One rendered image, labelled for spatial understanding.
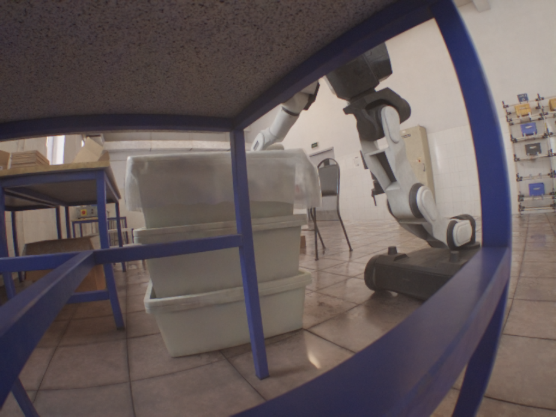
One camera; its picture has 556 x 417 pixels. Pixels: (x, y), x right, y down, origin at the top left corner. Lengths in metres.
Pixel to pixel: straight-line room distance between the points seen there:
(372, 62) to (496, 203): 0.78
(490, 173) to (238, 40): 0.35
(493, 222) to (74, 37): 0.51
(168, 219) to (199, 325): 0.37
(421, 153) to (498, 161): 5.28
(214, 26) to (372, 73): 0.69
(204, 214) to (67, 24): 0.67
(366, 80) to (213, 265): 0.82
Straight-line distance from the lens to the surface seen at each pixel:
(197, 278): 0.85
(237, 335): 0.95
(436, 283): 1.09
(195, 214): 0.83
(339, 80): 0.94
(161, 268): 0.84
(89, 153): 1.97
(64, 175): 1.25
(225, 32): 0.37
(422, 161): 5.51
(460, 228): 1.32
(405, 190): 1.01
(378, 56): 0.98
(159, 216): 0.83
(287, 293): 0.95
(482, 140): 0.27
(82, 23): 0.37
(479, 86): 0.28
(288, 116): 0.87
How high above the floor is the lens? 0.48
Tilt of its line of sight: level
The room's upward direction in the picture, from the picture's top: 5 degrees counter-clockwise
